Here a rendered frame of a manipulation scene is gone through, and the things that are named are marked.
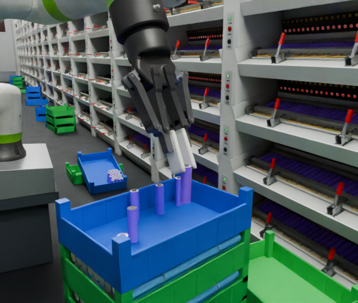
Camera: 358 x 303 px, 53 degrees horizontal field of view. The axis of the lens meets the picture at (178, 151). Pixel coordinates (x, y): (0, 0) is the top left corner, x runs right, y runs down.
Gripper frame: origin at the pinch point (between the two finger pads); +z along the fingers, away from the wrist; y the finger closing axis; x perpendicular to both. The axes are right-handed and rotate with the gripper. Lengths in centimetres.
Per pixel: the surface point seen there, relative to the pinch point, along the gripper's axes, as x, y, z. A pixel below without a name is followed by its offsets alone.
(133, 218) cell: -8.6, 6.6, 8.7
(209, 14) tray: -40, -70, -52
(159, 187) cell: -13.6, -4.1, 5.1
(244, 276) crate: -6.6, -13.0, 27.0
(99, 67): -215, -128, -105
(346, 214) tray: -4, -55, 27
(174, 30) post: -83, -93, -69
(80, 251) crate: -11.9, 15.7, 11.0
